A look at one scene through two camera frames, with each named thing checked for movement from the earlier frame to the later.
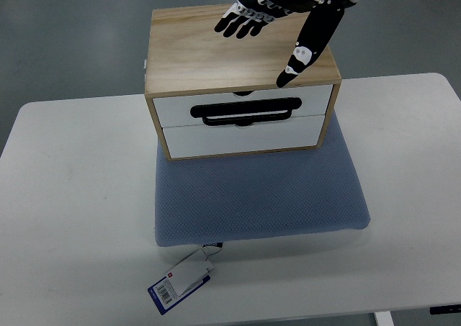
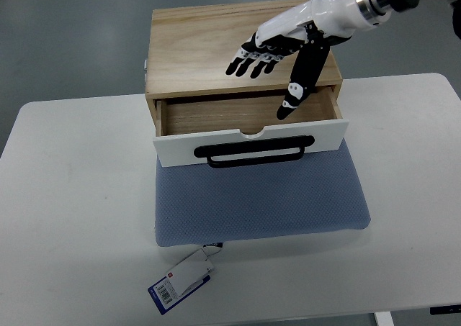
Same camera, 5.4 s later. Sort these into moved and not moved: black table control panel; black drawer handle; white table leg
Moved: black drawer handle
Not moved: black table control panel; white table leg
